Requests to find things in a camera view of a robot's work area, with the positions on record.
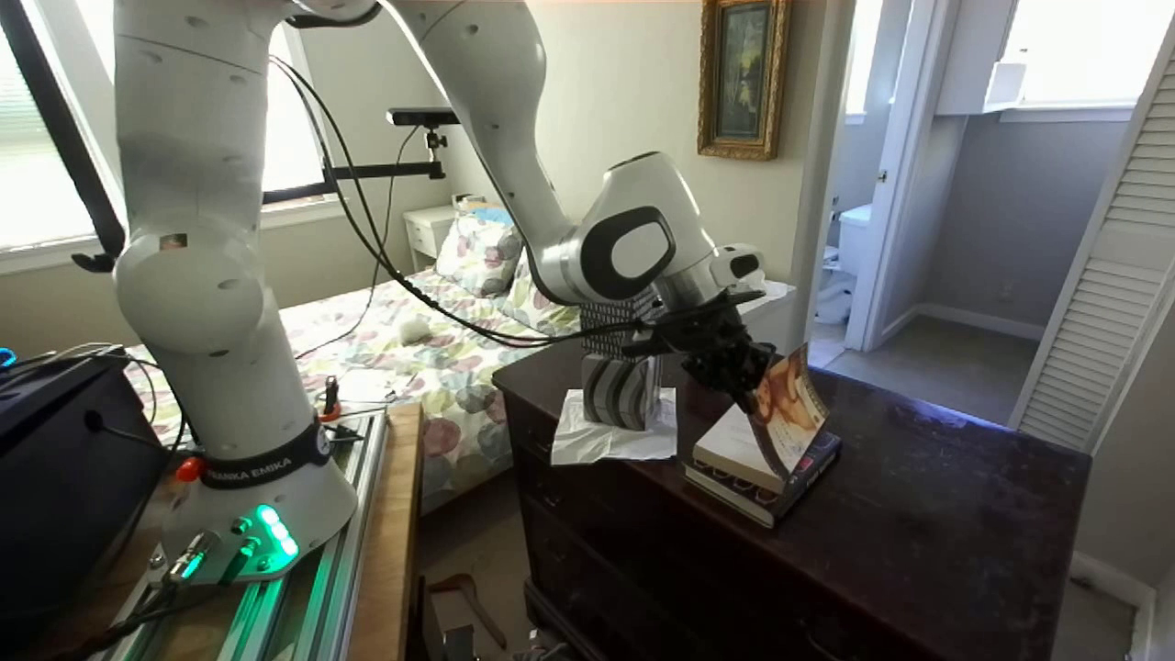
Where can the gold framed picture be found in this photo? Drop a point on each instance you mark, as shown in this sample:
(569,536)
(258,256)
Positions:
(742,73)

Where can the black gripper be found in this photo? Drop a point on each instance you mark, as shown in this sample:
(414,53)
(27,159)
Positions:
(716,350)

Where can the light wooden robot table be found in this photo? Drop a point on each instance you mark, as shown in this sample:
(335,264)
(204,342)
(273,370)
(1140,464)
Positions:
(388,536)

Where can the black camera boom rod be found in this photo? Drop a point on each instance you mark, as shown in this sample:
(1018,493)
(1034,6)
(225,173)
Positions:
(381,169)

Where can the aluminium rail frame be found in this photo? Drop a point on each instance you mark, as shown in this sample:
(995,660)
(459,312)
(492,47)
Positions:
(313,600)

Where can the black equipment case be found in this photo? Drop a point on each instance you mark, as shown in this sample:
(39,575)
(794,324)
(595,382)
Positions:
(60,490)

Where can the white room door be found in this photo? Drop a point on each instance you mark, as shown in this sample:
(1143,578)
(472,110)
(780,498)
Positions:
(892,184)

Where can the black white patterned tissue box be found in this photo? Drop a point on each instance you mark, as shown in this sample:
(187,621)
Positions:
(619,392)

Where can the white louvered closet door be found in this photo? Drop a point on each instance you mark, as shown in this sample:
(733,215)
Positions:
(1103,305)

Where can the white toilet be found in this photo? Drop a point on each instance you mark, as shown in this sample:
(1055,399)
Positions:
(846,252)

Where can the dark wooden dresser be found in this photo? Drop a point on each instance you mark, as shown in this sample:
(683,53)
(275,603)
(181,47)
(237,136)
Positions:
(884,536)

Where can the black Stuff Matters book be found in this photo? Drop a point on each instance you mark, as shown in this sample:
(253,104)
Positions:
(754,499)

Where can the bed with floral cover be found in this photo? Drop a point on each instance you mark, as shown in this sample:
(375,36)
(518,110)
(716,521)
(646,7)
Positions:
(406,362)

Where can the brown cardboard box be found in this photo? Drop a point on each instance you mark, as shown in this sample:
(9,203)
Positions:
(459,619)

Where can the floral pillow with blue edge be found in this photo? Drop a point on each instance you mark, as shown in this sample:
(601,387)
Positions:
(479,252)

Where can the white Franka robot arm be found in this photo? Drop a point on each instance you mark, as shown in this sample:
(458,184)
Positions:
(197,282)

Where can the black bar camera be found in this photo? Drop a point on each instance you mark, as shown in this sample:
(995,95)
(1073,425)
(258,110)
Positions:
(424,116)

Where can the white nightstand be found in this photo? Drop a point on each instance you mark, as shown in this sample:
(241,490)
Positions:
(775,312)

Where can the white crumpled tissue paper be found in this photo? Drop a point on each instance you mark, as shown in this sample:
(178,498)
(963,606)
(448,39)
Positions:
(588,443)

